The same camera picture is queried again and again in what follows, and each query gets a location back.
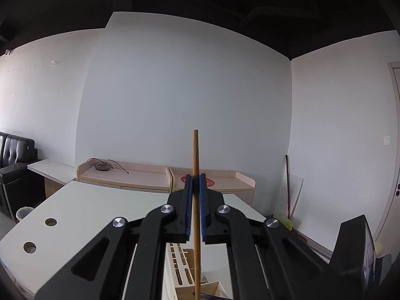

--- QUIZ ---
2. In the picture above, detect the black leather sofa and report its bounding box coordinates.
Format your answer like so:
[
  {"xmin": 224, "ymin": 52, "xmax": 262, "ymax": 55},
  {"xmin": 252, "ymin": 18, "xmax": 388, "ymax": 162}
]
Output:
[{"xmin": 1, "ymin": 132, "xmax": 38, "ymax": 222}]

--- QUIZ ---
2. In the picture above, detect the light wooden chopstick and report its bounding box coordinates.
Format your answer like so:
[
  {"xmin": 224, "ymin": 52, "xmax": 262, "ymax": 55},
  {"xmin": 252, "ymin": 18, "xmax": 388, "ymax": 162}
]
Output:
[{"xmin": 192, "ymin": 129, "xmax": 201, "ymax": 300}]

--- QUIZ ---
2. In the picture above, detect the white trash bin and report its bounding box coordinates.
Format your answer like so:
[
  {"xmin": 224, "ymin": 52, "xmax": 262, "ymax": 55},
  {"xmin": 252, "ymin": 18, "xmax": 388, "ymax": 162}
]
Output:
[{"xmin": 15, "ymin": 206, "xmax": 35, "ymax": 222}]

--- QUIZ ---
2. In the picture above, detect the cream plastic utensil holder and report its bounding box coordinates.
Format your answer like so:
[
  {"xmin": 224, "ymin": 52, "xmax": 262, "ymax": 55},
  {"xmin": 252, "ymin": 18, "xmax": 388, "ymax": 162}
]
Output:
[{"xmin": 161, "ymin": 243, "xmax": 232, "ymax": 300}]

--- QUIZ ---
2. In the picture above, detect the red round mat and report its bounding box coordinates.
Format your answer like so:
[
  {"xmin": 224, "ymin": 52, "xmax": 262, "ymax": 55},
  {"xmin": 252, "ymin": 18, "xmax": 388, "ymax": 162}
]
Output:
[{"xmin": 180, "ymin": 175, "xmax": 216, "ymax": 190}]

